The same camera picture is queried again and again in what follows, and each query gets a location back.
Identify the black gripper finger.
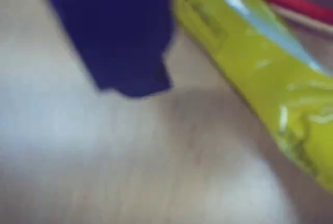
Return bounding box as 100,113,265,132
36,0,175,98

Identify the yellow instant coffee stick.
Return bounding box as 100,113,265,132
169,0,333,193

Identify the red USB cable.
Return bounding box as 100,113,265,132
244,0,333,26

